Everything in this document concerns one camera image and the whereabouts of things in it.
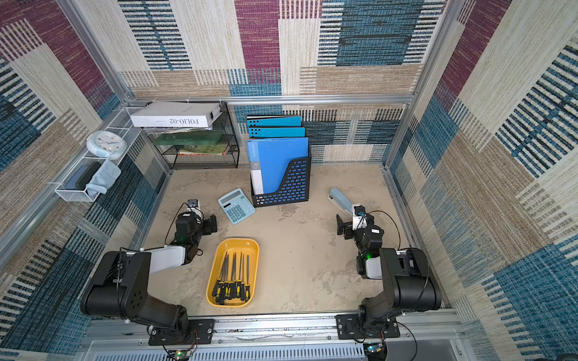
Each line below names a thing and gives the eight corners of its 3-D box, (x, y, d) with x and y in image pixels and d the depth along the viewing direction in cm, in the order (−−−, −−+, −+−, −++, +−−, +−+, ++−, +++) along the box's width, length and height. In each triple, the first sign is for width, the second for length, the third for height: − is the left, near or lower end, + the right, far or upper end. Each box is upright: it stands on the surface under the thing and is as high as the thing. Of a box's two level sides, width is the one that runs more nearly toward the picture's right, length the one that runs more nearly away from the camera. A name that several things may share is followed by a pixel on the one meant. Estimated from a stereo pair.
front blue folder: (256, 204, 108) (246, 156, 84) (257, 189, 114) (247, 139, 90) (307, 201, 109) (310, 153, 85) (304, 186, 115) (307, 136, 91)
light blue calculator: (234, 226, 100) (232, 221, 97) (219, 203, 108) (217, 199, 105) (257, 212, 105) (256, 208, 102) (241, 191, 112) (239, 187, 109)
